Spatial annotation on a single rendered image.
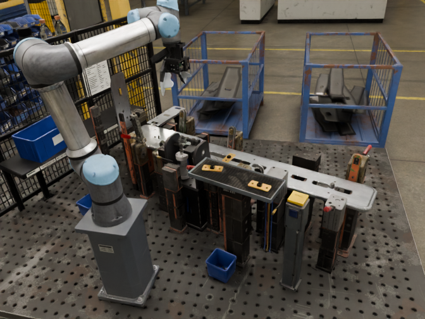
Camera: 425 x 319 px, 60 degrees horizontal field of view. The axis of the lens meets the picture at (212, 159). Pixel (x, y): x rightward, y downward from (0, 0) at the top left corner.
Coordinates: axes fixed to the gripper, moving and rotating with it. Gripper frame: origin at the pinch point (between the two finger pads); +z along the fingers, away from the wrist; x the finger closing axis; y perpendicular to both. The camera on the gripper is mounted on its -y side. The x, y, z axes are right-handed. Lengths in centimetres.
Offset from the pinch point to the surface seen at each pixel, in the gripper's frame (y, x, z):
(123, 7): -94, 71, -16
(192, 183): 4.2, 1.1, 47.5
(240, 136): 7, 43, 41
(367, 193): 78, 27, 44
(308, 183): 54, 23, 44
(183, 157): 0.1, 1.2, 34.1
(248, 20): -347, 725, 137
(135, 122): -34.4, 7.9, 26.2
